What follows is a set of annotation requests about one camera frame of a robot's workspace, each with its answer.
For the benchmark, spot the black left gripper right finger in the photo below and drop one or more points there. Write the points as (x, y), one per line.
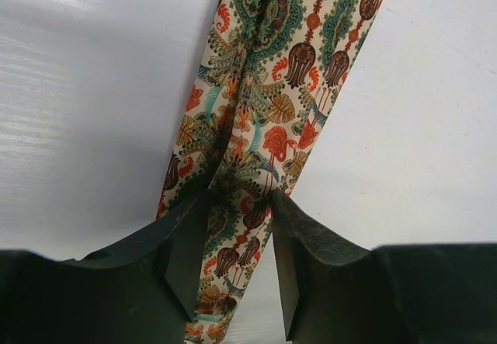
(334, 291)

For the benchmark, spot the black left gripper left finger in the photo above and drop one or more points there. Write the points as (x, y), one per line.
(140, 289)

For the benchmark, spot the paisley patterned tie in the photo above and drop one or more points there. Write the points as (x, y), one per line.
(269, 77)

